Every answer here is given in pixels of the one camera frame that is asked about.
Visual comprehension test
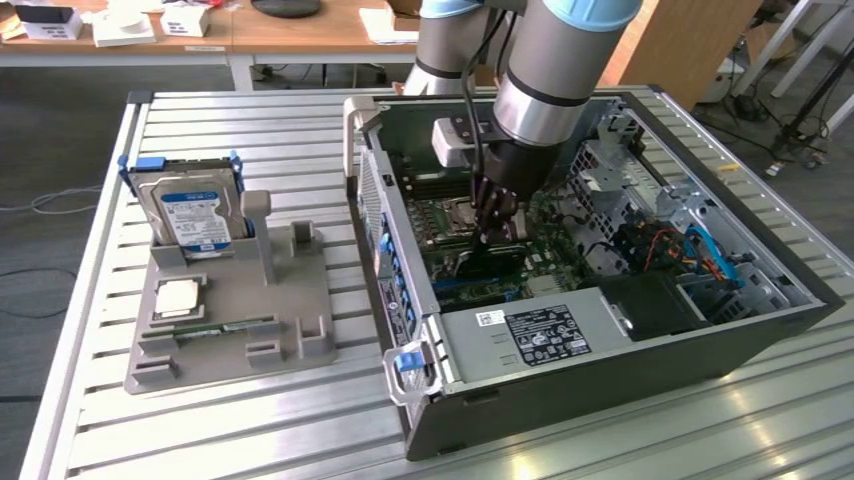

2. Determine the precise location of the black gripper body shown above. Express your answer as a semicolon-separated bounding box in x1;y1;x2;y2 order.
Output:
470;139;560;200

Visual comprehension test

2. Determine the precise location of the green graphics card black cooler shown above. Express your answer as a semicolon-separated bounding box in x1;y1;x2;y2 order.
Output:
426;242;530;282

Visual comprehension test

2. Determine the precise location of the metal CPU socket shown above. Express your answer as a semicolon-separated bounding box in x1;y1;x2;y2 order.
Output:
443;198;479;235

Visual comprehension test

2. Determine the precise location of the green motherboard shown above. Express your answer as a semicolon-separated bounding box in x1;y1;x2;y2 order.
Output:
398;167;606;314

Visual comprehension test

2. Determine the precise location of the black regulatory label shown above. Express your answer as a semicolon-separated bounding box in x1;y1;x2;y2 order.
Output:
376;278;410;347

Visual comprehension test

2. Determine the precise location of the grey power supply unit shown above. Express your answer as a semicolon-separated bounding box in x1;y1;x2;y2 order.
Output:
436;287;634;384

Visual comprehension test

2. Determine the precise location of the white paper stack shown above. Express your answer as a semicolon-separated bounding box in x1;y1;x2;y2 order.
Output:
358;7;423;47

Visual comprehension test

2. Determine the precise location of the white box device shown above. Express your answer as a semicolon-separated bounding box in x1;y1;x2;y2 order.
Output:
706;57;742;104

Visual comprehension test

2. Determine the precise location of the brown cardboard box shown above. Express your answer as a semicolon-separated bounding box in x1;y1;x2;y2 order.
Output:
386;0;428;32
741;22;801;65

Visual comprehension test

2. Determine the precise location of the metal disk bay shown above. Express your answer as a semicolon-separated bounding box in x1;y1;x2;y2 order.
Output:
676;262;799;326

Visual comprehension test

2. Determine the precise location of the black open PC case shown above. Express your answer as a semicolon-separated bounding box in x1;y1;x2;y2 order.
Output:
343;89;849;462

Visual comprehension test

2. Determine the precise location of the grey plastic parts rack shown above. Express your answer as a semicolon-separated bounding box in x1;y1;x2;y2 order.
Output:
123;189;342;396

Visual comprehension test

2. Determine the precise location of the black tripod stand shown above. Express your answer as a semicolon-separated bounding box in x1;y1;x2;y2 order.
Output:
766;29;854;176

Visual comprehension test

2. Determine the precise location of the hard disk with blue caddy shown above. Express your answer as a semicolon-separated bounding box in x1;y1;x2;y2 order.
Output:
116;154;259;261

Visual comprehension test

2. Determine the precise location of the black round pad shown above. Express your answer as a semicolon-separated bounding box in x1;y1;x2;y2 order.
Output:
249;0;327;20

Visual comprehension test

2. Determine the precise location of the green RAM stick white label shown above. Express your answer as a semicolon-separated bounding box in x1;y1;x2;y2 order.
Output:
171;322;276;339

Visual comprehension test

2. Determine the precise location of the silver CPU chip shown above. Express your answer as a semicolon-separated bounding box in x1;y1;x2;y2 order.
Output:
151;279;205;321

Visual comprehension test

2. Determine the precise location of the white labelled carton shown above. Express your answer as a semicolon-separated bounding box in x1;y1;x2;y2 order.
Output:
159;3;215;39

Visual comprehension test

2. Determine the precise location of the white round device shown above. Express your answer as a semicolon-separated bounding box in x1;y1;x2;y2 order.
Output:
91;0;160;49

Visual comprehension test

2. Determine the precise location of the white box black lid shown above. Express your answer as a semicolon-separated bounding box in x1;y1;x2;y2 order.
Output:
13;3;85;41

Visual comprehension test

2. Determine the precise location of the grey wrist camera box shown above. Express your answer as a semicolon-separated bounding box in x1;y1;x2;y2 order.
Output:
431;117;487;169

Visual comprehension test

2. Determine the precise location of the black camera cable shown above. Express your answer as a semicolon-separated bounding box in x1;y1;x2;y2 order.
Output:
459;9;519;179

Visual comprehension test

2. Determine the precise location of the grey case handle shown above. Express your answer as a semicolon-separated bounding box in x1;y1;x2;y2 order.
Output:
343;96;392;179
380;341;443;405

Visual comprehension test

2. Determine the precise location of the orange red wire bundle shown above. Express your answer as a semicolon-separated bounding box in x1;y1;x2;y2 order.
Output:
650;227;726;281

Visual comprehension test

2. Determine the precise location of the blue flat wire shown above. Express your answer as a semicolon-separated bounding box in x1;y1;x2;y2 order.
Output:
683;223;747;292

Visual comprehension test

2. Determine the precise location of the white table frame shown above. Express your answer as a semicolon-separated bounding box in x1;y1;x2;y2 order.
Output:
730;0;854;131

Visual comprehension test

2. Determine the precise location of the white floor cable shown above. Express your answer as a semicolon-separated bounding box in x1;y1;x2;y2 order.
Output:
0;183;105;215

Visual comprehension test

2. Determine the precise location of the black floor cable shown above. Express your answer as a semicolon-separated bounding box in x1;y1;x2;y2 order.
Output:
0;268;76;320

